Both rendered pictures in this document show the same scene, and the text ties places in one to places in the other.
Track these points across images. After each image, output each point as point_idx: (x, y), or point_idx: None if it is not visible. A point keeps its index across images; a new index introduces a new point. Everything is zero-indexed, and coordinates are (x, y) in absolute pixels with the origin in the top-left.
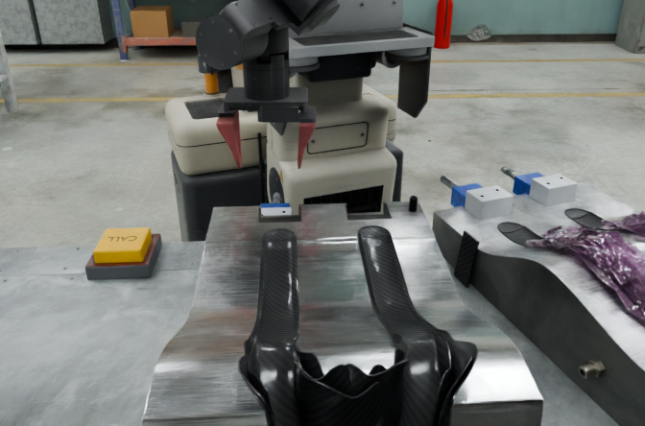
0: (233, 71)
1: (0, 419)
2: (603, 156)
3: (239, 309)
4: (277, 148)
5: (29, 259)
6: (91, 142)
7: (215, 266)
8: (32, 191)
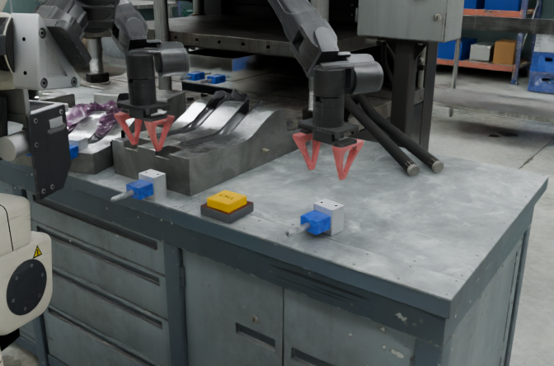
0: None
1: (313, 182)
2: None
3: (231, 137)
4: (27, 232)
5: (274, 232)
6: None
7: (221, 145)
8: None
